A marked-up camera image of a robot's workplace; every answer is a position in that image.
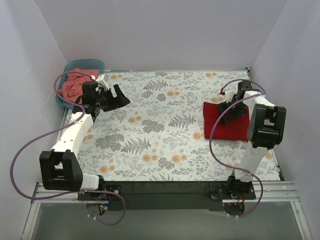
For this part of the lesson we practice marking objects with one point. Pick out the blue plastic basket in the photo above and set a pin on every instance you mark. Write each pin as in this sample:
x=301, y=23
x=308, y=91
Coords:
x=84, y=64

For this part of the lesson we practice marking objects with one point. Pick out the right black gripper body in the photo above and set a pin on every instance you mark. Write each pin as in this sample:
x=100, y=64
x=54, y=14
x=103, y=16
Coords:
x=230, y=110

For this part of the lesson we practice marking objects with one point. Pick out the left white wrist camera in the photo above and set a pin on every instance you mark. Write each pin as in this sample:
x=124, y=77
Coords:
x=101, y=80

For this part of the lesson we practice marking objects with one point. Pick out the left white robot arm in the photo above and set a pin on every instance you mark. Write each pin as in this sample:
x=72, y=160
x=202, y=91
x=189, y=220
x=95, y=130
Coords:
x=60, y=169

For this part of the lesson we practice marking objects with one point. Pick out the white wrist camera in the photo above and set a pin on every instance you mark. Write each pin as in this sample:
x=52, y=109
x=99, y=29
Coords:
x=101, y=80
x=228, y=95

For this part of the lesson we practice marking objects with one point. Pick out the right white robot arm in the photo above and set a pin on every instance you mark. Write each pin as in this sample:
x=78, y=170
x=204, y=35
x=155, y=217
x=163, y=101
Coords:
x=265, y=130

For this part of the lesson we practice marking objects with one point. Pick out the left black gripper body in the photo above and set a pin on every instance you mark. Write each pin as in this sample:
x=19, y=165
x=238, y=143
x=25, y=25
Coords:
x=114, y=97

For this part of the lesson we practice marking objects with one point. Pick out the floral patterned table mat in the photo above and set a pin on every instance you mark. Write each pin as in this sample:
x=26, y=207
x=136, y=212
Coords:
x=160, y=135

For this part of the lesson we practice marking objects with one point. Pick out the pink t shirt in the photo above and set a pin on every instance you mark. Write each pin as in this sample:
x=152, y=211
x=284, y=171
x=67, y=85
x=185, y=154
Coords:
x=72, y=88

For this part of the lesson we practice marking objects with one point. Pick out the dark red t shirt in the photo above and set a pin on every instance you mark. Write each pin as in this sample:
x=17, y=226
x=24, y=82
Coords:
x=233, y=130

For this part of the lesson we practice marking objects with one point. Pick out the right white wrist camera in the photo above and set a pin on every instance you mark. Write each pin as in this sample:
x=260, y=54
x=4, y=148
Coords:
x=228, y=95

